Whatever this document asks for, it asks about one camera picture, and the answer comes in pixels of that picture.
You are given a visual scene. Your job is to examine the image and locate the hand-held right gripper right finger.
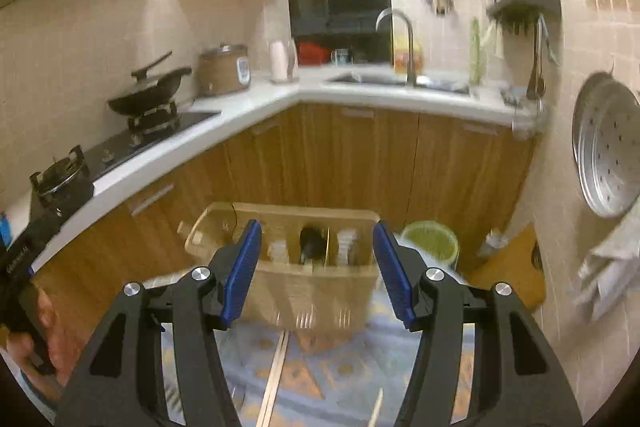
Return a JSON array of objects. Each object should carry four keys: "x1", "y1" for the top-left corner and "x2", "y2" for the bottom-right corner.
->
[{"x1": 372, "y1": 219, "x2": 583, "y2": 427}]

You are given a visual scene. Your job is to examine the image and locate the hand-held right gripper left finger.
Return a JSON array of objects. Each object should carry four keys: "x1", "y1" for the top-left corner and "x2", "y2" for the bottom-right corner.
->
[{"x1": 55, "y1": 219, "x2": 263, "y2": 427}]

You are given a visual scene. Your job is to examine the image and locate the wooden cutting board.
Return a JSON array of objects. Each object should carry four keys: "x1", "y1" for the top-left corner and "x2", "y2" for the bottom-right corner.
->
[{"x1": 467, "y1": 224, "x2": 547, "y2": 310}]

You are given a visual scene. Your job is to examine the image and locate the green bottle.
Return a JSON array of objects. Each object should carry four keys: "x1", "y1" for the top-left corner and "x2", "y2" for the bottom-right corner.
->
[{"x1": 469, "y1": 18, "x2": 487, "y2": 85}]

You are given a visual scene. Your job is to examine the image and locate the black utensil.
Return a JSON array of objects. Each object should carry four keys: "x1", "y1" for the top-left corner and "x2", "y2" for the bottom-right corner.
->
[{"x1": 299, "y1": 227, "x2": 325, "y2": 265}]

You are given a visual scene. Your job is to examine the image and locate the beige slotted plastic utensil basket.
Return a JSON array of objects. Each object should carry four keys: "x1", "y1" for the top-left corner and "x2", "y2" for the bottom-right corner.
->
[{"x1": 184, "y1": 202, "x2": 382, "y2": 333}]

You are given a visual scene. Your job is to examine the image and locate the white kitchen countertop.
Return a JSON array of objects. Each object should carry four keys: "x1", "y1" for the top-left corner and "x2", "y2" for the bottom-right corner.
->
[{"x1": 0, "y1": 64, "x2": 551, "y2": 273}]

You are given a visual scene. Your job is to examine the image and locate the green plastic bin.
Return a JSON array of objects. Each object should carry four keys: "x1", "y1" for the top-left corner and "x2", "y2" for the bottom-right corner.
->
[{"x1": 401, "y1": 220, "x2": 460, "y2": 273}]

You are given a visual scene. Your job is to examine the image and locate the wooden base cabinets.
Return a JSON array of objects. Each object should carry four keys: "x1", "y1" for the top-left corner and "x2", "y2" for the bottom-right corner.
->
[{"x1": 30, "y1": 103, "x2": 538, "y2": 358}]

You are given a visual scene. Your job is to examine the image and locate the brown rice cooker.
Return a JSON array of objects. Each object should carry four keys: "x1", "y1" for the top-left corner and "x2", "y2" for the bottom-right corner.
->
[{"x1": 197, "y1": 44, "x2": 251, "y2": 98}]

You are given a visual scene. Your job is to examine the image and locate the black gas stove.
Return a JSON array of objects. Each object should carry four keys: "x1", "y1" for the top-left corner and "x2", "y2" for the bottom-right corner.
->
[{"x1": 27, "y1": 102, "x2": 223, "y2": 218}]

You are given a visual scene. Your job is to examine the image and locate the blue patterned tablecloth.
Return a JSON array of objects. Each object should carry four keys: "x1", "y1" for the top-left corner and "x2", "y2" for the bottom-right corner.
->
[{"x1": 145, "y1": 257, "x2": 476, "y2": 427}]

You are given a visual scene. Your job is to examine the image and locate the person's left hand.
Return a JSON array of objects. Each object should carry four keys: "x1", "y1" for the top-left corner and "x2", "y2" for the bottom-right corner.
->
[{"x1": 5, "y1": 284, "x2": 75, "y2": 388}]

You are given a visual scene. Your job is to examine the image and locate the black wall rack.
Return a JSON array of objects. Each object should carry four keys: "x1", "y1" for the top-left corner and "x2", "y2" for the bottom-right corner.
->
[{"x1": 486, "y1": 0, "x2": 561, "y2": 35}]

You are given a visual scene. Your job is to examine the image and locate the grey hanging towel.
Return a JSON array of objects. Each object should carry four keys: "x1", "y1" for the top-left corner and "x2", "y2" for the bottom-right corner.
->
[{"x1": 572, "y1": 207, "x2": 640, "y2": 323}]

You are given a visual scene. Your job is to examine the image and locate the steel sink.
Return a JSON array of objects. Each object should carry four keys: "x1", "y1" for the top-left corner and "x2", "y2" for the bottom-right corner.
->
[{"x1": 325, "y1": 71, "x2": 473, "y2": 96}]

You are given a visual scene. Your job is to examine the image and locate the yellow bottle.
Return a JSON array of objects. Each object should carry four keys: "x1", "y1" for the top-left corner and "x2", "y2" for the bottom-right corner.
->
[{"x1": 392, "y1": 36, "x2": 423, "y2": 75}]

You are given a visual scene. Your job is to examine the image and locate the white utensil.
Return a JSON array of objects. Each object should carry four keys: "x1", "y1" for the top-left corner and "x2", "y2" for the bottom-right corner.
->
[{"x1": 336, "y1": 229, "x2": 362, "y2": 267}]

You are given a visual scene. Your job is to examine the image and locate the white electric kettle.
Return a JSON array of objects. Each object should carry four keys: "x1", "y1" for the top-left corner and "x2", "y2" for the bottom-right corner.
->
[{"x1": 269, "y1": 39, "x2": 300, "y2": 84}]

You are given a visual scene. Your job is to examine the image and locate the red plastic basket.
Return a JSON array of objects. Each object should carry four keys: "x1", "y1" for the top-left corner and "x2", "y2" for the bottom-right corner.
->
[{"x1": 297, "y1": 43, "x2": 332, "y2": 66}]

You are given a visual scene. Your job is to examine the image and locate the steel sink faucet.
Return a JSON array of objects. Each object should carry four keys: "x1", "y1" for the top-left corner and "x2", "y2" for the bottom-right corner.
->
[{"x1": 376, "y1": 8, "x2": 418, "y2": 86}]

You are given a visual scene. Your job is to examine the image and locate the black wok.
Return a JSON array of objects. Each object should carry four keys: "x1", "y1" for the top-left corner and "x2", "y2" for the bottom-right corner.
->
[{"x1": 107, "y1": 66, "x2": 193, "y2": 116}]

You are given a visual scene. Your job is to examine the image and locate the round metal steamer tray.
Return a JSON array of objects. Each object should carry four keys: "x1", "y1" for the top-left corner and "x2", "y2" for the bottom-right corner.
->
[{"x1": 571, "y1": 71, "x2": 640, "y2": 219}]

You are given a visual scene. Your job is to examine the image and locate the hanging kitchen utensils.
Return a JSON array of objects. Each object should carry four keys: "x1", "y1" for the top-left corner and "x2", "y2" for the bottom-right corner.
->
[{"x1": 526, "y1": 14, "x2": 561, "y2": 102}]

